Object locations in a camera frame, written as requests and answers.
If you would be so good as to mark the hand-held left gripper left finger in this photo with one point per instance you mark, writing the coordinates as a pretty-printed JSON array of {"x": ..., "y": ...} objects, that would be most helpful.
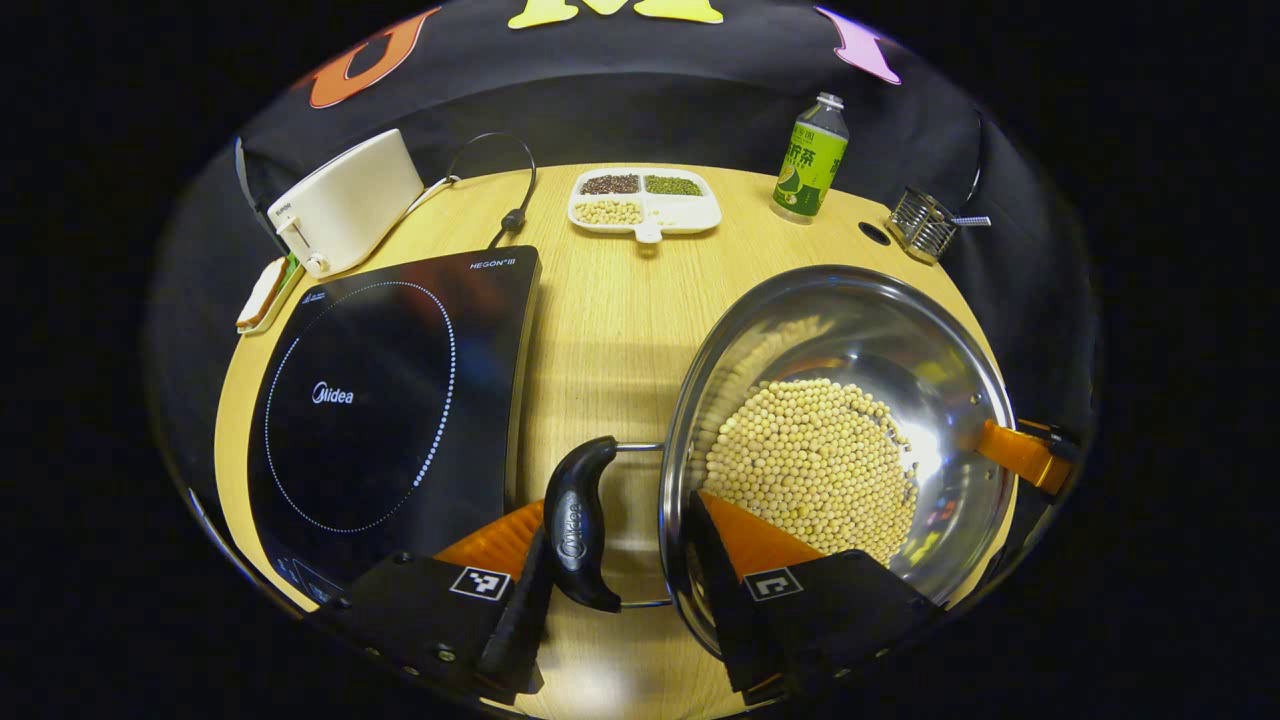
[{"x": 515, "y": 630}]

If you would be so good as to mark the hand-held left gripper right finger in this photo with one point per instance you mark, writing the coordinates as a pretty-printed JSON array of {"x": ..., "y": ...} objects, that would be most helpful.
[{"x": 735, "y": 610}]

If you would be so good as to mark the silver utensil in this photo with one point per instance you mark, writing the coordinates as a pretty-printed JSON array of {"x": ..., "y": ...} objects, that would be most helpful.
[{"x": 972, "y": 221}]

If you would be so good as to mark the pale rectangular plate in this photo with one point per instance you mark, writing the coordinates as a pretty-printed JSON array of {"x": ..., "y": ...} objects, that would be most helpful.
[{"x": 288, "y": 295}]

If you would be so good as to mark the white divided dish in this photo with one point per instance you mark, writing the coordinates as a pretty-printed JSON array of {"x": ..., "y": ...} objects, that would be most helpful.
[{"x": 680, "y": 215}]

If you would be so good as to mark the stainless steel pot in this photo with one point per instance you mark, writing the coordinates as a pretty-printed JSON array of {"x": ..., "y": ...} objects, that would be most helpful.
[{"x": 880, "y": 320}]

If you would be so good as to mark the black induction cooktop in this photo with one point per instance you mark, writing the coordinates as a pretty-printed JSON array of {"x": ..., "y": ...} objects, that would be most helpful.
[{"x": 380, "y": 400}]

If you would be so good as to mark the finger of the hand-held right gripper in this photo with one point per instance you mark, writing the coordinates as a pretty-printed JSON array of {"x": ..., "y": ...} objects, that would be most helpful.
[{"x": 1010, "y": 450}]

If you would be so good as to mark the white toaster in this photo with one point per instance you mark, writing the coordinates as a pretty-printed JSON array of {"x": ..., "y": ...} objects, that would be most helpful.
[{"x": 350, "y": 200}]

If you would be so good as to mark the sandwich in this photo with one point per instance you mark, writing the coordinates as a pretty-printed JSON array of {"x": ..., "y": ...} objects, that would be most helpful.
[{"x": 262, "y": 292}]

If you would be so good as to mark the heap of green mung beans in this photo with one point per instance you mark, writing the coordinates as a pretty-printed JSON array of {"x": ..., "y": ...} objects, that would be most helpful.
[{"x": 672, "y": 185}]

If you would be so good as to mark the green label drink bottle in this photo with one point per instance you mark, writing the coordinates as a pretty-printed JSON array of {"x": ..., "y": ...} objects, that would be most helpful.
[{"x": 810, "y": 160}]

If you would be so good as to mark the small heap of yellow beans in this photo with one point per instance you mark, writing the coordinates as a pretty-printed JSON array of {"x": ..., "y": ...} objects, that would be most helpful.
[{"x": 608, "y": 211}]

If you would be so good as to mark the pile of soybeans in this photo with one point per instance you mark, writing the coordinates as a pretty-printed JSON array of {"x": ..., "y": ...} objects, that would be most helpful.
[{"x": 810, "y": 470}]

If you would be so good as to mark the heap of dark red beans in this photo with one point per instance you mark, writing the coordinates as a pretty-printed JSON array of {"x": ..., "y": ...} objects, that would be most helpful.
[{"x": 610, "y": 184}]

